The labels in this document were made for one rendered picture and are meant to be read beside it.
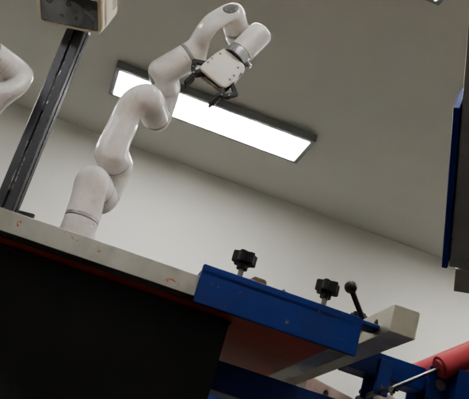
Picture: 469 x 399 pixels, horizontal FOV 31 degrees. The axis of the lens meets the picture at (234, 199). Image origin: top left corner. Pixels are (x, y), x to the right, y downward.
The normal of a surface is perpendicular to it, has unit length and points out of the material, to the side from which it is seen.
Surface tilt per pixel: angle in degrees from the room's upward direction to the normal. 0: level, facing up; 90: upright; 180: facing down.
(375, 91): 180
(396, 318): 90
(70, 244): 90
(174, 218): 90
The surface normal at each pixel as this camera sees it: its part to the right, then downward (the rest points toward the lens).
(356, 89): -0.26, 0.88
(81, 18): -0.25, 0.62
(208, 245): 0.25, -0.32
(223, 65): 0.04, -0.37
